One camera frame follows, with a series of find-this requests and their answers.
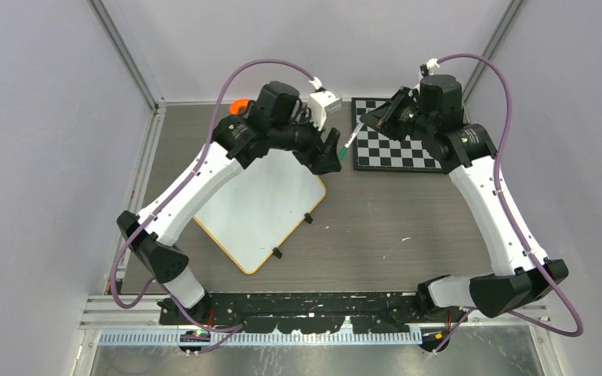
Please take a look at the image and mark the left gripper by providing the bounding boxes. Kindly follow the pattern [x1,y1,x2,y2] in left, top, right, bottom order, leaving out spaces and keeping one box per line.
[270,107,342,175]

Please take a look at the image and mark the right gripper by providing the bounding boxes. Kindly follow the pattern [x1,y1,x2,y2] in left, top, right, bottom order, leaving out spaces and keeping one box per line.
[361,85,434,143]

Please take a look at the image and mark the green whiteboard marker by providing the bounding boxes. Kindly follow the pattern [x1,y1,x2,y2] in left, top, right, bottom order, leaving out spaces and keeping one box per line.
[338,123,363,161]

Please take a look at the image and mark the yellow framed whiteboard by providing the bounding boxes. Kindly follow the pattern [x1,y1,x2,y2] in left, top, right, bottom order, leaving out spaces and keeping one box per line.
[194,150,327,275]

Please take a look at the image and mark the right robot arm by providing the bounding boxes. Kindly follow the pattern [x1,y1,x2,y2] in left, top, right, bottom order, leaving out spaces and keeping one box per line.
[360,74,569,322]

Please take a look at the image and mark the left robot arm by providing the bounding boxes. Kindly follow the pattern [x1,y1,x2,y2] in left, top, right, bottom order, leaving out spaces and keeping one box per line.
[116,81,342,324]

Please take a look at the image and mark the black white checkerboard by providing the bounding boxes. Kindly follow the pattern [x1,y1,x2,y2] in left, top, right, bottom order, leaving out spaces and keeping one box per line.
[350,97,441,173]

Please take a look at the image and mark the orange curved block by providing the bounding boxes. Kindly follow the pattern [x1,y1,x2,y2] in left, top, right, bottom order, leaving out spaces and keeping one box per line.
[229,98,251,115]

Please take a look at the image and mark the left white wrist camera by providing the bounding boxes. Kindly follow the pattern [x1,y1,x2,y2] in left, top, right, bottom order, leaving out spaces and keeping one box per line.
[307,89,343,132]

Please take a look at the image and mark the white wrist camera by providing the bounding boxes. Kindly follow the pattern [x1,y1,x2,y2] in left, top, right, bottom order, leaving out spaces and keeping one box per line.
[419,58,440,79]
[307,89,343,132]

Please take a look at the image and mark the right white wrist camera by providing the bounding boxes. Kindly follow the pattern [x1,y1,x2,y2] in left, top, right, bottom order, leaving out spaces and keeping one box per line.
[419,58,440,79]

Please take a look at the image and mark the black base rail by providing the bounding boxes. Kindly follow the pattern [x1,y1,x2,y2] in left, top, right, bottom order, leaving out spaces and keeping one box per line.
[157,292,465,334]

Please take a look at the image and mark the white slotted cable duct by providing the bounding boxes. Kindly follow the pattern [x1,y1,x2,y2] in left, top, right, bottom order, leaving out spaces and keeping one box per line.
[98,328,422,346]

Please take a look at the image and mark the aluminium frame rail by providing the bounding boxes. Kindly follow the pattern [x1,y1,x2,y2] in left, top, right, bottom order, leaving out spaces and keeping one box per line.
[78,295,531,330]

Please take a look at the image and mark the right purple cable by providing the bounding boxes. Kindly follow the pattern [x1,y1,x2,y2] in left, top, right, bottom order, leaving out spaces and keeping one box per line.
[430,52,586,359]

